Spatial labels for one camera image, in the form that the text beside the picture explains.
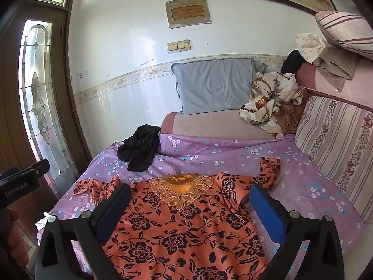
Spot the wooden stained glass door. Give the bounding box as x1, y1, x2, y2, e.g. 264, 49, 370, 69
0, 0, 91, 216

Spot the beige wall switch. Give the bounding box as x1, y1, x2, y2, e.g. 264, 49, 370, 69
167, 40, 191, 53

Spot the black crumpled cloth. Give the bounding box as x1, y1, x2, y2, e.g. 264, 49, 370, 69
117, 124, 161, 172

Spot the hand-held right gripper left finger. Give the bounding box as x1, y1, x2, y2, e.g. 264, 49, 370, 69
35, 182, 131, 280

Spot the person's left hand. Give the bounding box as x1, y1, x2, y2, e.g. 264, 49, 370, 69
7, 208, 30, 269

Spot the tan cloth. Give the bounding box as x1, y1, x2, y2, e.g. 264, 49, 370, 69
274, 101, 305, 137

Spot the orange black floral shirt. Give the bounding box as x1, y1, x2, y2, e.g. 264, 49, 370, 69
73, 157, 281, 280

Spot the framed wall plaque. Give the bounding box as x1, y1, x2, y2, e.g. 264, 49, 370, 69
165, 0, 212, 30

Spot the pink striped pillow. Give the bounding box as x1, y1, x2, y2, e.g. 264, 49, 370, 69
315, 10, 373, 62

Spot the cream brown floral blanket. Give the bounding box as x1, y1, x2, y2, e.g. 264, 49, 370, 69
239, 72, 304, 137

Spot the brown towel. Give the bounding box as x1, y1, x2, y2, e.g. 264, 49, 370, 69
313, 47, 359, 92

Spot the grey-blue pillow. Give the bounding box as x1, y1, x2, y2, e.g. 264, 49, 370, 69
171, 58, 267, 116

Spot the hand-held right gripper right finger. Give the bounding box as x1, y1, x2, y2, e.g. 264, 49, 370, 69
250, 184, 345, 280

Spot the black garment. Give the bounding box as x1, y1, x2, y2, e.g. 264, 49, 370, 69
280, 49, 306, 75

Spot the white patterned cloth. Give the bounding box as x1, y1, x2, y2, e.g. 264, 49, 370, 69
296, 33, 328, 65

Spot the small white lace cloth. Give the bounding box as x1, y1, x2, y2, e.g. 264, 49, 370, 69
35, 213, 57, 230

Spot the striped floral cushion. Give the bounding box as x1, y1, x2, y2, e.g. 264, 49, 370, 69
294, 96, 373, 222

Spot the pink padded headboard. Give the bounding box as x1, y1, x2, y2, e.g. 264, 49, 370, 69
294, 58, 373, 108

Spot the purple floral bedsheet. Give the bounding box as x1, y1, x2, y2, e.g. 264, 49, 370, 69
38, 133, 366, 280

